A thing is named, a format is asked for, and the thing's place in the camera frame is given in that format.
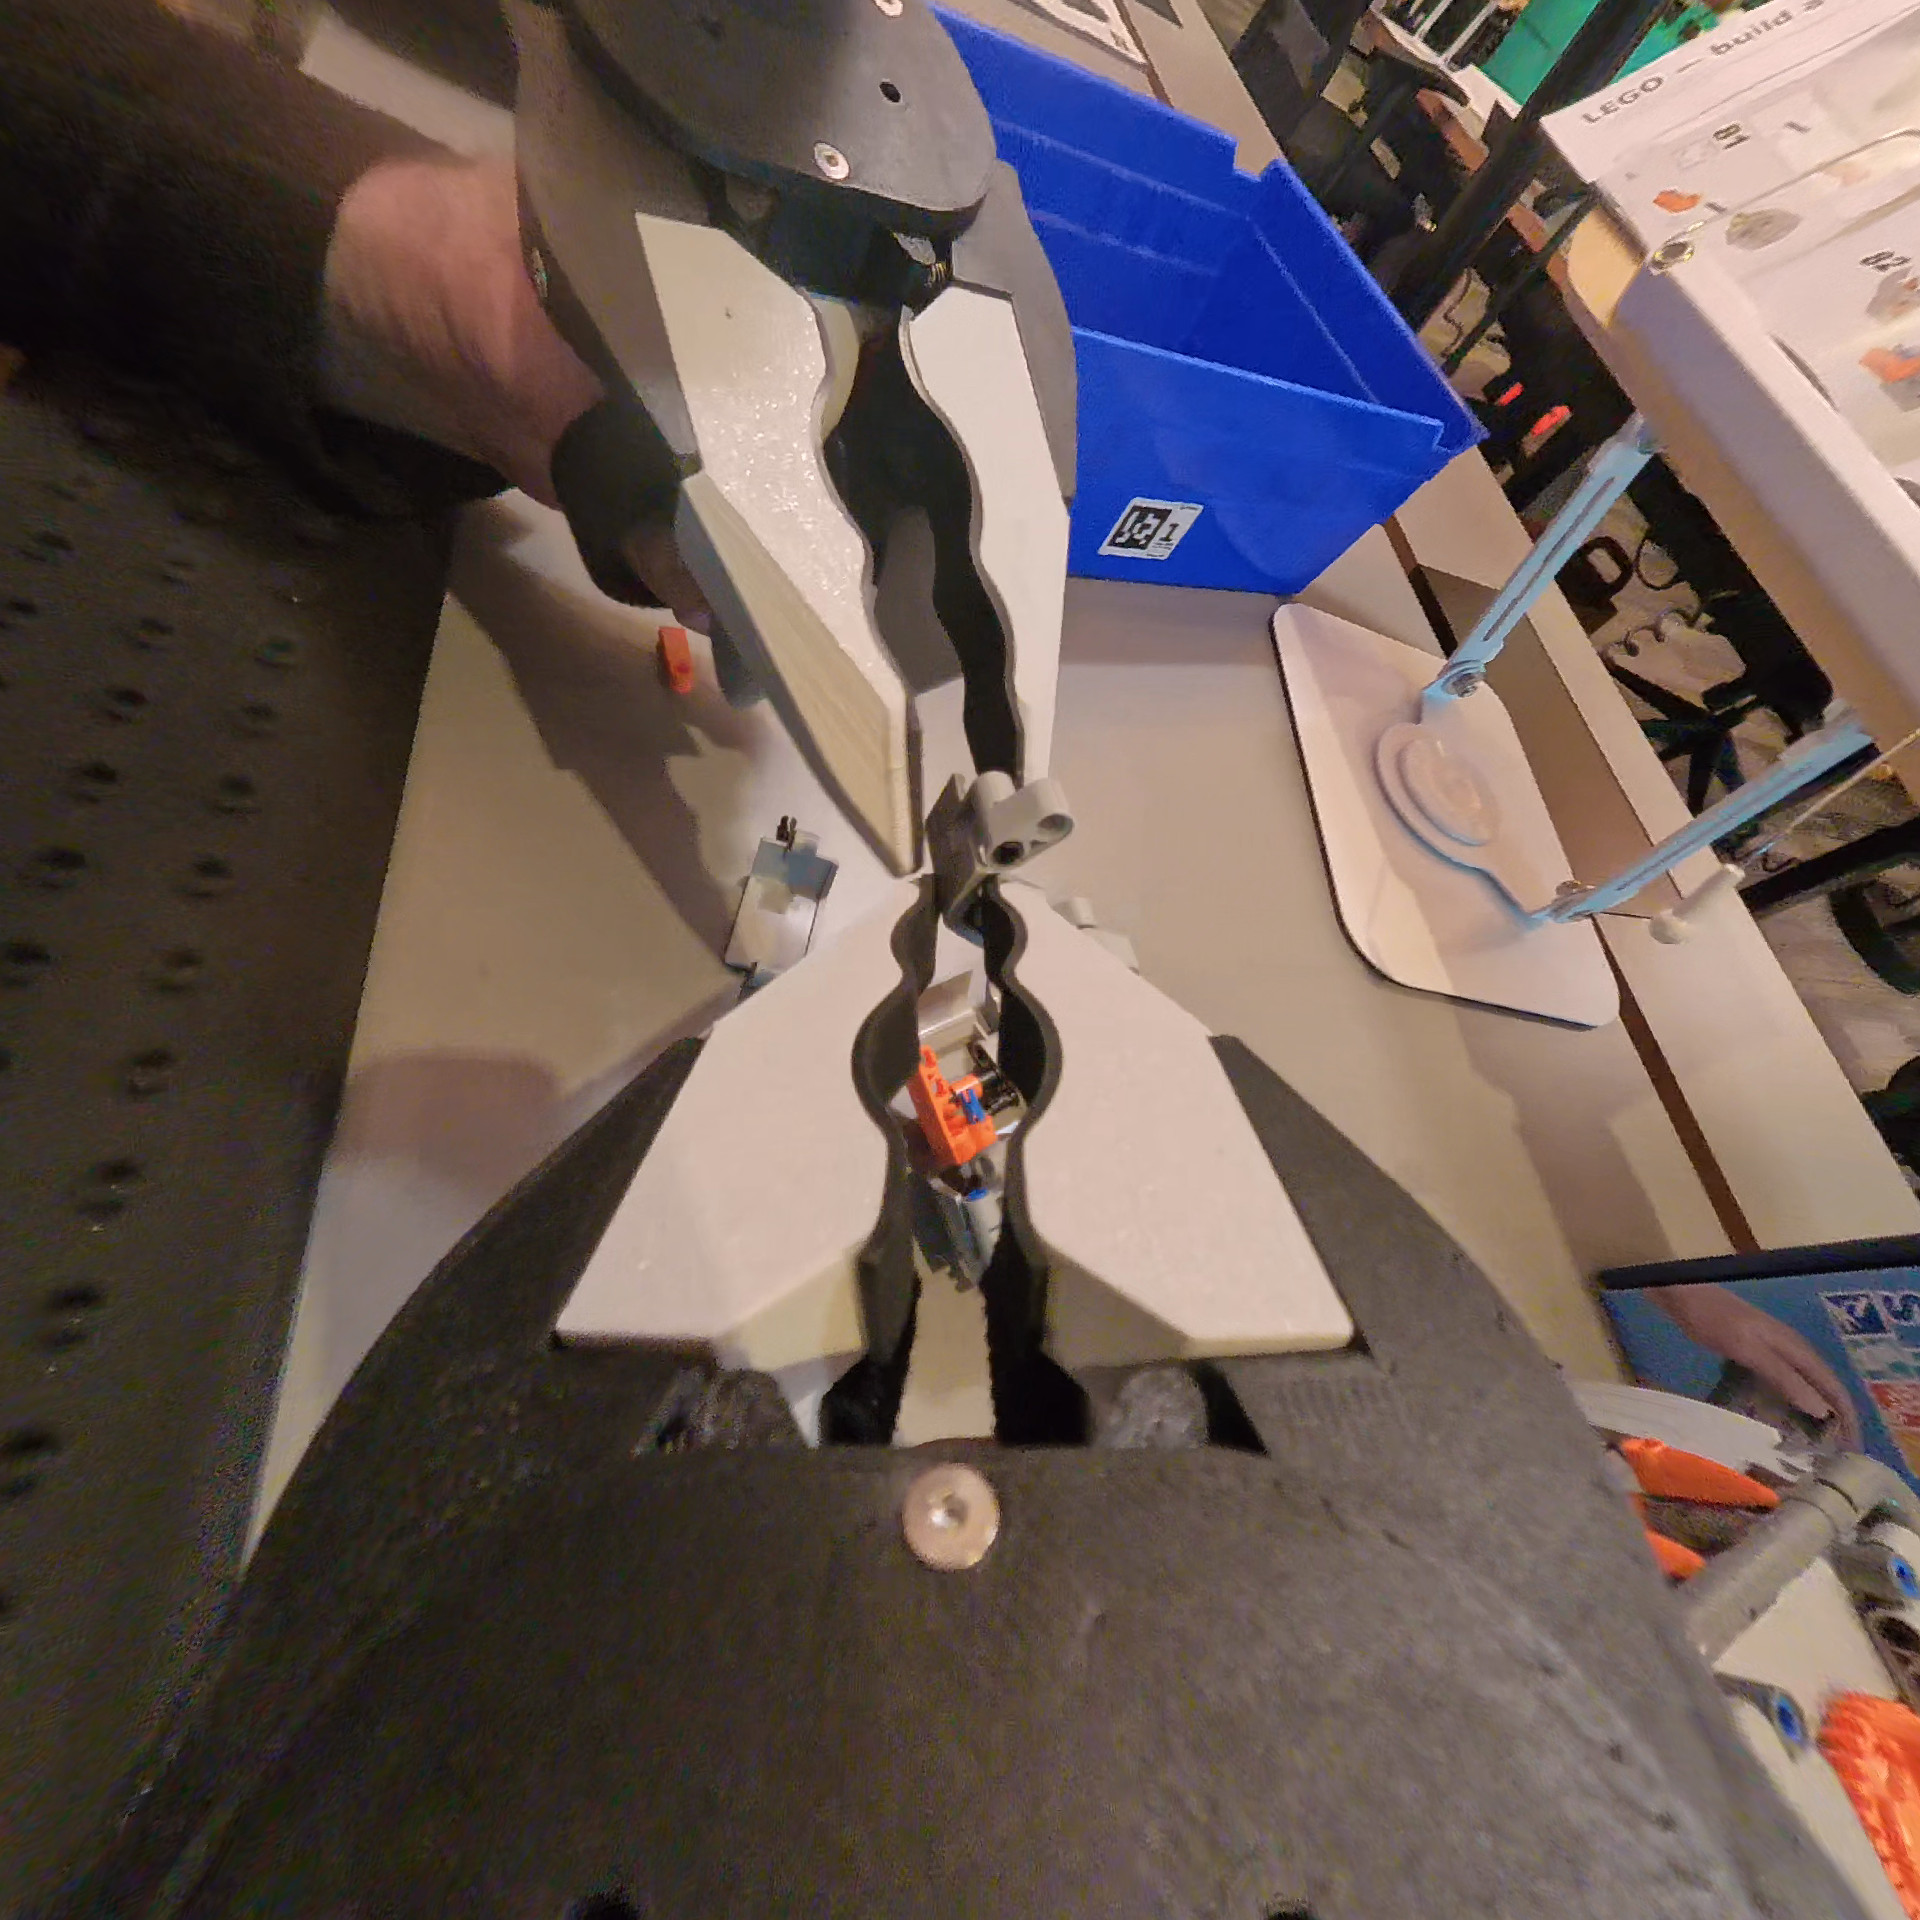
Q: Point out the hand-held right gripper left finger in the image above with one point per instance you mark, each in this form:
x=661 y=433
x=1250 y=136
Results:
x=734 y=1200

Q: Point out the black perforated board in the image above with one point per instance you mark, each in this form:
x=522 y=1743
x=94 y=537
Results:
x=149 y=902

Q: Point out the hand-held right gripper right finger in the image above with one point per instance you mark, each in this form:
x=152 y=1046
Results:
x=1184 y=1200

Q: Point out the grey orange tracked toy robot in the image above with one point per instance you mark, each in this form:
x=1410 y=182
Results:
x=1800 y=1622

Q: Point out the person's left hand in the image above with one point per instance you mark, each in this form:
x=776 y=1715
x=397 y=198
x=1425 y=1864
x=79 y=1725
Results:
x=436 y=301

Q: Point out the blue robot kit box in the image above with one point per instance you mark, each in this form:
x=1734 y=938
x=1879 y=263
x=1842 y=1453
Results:
x=1757 y=1336

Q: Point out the grey orange brick assembly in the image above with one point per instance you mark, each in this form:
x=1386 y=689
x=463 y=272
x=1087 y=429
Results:
x=944 y=1110

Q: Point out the person's left forearm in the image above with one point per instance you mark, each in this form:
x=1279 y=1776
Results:
x=149 y=194

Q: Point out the grey brick connector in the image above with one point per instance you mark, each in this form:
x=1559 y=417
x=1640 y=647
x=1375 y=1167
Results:
x=1014 y=826

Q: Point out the small orange brick piece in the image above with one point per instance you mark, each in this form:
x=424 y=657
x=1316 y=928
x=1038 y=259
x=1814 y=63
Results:
x=678 y=662

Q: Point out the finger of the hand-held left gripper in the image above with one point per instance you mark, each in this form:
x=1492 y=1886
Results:
x=750 y=451
x=1020 y=494

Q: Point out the blue bin with white label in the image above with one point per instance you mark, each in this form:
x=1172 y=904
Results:
x=1200 y=375

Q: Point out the white book stand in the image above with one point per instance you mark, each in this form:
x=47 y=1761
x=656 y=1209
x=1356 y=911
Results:
x=1470 y=840

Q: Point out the grey curved panel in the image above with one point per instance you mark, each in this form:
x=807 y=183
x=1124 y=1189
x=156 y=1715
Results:
x=774 y=915

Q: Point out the white instruction booklet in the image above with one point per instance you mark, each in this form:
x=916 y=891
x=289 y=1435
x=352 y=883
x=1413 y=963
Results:
x=1769 y=120

